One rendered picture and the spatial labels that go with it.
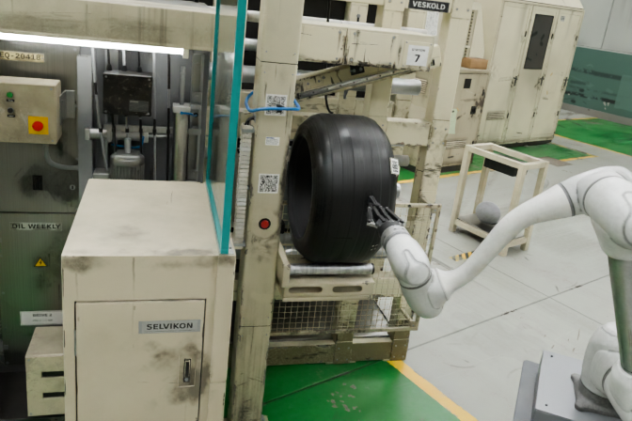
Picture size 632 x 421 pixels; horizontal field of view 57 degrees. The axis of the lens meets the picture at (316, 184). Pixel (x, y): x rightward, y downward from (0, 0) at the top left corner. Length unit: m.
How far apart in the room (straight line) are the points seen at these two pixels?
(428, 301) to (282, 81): 0.88
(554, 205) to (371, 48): 1.03
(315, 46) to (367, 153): 0.51
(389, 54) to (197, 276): 1.32
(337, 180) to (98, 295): 0.89
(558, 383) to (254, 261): 1.15
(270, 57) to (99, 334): 1.04
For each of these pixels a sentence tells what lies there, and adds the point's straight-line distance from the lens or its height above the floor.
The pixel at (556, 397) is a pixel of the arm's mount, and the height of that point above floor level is 0.73.
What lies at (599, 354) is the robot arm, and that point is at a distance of 2.08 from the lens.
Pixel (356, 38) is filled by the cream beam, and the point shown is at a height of 1.74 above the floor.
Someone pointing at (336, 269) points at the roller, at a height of 0.91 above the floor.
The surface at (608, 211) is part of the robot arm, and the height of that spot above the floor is 1.47.
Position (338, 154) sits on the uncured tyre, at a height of 1.38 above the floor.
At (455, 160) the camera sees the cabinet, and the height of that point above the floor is 0.15.
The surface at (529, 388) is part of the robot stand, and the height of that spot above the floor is 0.65.
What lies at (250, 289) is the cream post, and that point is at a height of 0.78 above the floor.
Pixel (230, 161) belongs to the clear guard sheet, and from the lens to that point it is 1.37.
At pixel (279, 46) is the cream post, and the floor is 1.71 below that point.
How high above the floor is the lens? 1.90
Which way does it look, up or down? 18 degrees down
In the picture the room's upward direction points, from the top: 7 degrees clockwise
